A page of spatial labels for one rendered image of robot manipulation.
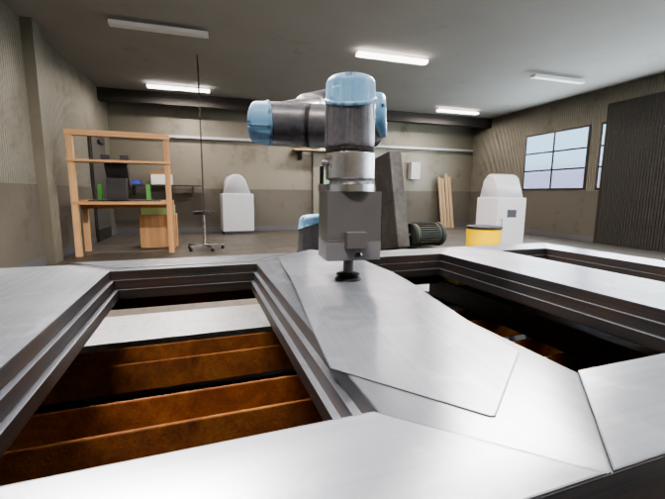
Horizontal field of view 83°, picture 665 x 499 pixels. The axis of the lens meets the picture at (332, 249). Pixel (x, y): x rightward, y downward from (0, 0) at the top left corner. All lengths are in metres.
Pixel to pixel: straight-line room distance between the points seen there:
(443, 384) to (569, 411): 0.08
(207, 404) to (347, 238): 0.32
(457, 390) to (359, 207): 0.33
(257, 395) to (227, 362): 0.13
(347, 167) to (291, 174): 10.00
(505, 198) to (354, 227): 6.77
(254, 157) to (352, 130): 9.88
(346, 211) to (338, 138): 0.10
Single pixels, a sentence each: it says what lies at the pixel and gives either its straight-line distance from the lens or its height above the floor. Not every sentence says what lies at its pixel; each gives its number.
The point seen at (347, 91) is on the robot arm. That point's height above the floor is 1.15.
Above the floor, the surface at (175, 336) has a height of 0.68.
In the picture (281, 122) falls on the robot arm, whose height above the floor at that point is 1.13.
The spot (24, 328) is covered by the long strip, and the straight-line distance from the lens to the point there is 0.52.
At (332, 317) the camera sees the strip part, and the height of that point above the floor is 0.87.
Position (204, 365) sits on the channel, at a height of 0.70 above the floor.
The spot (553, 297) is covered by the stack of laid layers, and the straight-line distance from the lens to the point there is 0.73.
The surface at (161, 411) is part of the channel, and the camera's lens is 0.63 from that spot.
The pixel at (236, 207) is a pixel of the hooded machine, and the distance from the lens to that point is 9.54.
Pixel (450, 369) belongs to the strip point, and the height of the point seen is 0.87.
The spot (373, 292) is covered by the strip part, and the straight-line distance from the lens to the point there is 0.54.
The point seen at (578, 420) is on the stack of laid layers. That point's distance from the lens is 0.31.
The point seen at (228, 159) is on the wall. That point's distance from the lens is 10.37.
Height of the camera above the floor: 1.01
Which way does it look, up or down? 8 degrees down
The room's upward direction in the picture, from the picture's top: straight up
